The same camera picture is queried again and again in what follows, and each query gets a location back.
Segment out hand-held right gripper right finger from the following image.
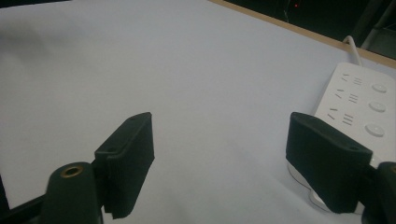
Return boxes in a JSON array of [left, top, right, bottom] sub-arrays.
[[285, 111, 375, 215]]

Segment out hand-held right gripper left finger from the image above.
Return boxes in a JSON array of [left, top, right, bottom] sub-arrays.
[[93, 111, 156, 220]]

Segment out white power strip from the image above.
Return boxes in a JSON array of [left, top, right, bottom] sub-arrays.
[[313, 62, 396, 171]]

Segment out dark metal stand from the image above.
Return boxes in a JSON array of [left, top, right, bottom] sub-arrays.
[[349, 0, 396, 60]]

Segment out white power strip cable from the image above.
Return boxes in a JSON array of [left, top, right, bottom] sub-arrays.
[[342, 35, 364, 67]]

